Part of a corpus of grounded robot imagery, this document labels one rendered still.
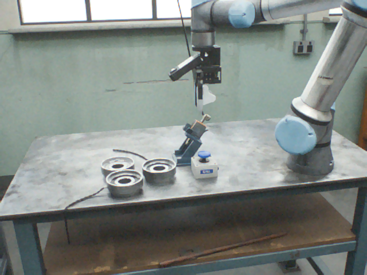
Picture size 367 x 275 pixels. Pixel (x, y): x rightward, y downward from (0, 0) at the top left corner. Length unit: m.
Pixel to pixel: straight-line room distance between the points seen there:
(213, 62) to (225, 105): 1.69
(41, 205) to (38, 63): 1.73
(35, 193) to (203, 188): 0.49
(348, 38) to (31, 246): 1.01
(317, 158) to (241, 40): 1.72
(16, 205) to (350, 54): 0.96
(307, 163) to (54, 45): 1.94
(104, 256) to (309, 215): 0.76
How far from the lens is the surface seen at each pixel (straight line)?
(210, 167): 1.18
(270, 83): 2.98
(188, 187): 1.15
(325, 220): 1.52
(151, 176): 1.16
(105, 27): 2.61
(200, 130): 1.28
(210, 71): 1.21
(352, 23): 1.02
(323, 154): 1.26
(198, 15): 1.19
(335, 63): 1.03
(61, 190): 1.20
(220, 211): 1.51
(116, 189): 1.10
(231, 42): 2.82
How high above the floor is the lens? 1.35
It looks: 21 degrees down
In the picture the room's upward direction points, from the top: 1 degrees counter-clockwise
